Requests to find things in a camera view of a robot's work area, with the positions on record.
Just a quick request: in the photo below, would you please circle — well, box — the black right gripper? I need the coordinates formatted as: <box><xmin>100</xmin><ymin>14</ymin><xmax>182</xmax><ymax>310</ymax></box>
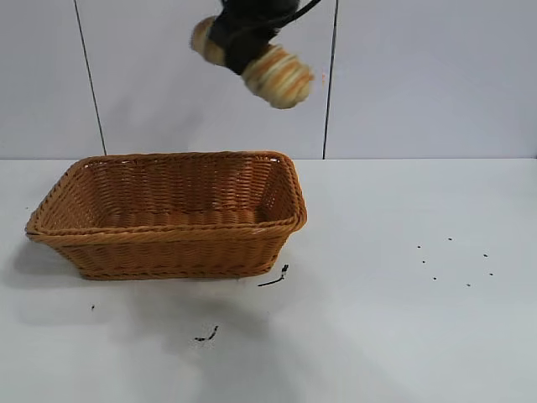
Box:
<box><xmin>207</xmin><ymin>0</ymin><xmax>301</xmax><ymax>77</ymax></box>

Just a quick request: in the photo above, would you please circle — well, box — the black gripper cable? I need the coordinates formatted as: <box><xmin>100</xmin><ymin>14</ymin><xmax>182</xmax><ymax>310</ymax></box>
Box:
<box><xmin>279</xmin><ymin>0</ymin><xmax>321</xmax><ymax>27</ymax></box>

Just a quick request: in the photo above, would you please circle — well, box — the long striped twisted bread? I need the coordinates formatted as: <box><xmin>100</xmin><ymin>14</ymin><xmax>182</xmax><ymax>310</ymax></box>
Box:
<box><xmin>190</xmin><ymin>16</ymin><xmax>316</xmax><ymax>111</ymax></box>

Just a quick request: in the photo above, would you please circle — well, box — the brown woven wicker basket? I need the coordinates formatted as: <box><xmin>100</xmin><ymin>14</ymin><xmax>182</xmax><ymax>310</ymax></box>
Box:
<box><xmin>25</xmin><ymin>150</ymin><xmax>309</xmax><ymax>281</ymax></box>

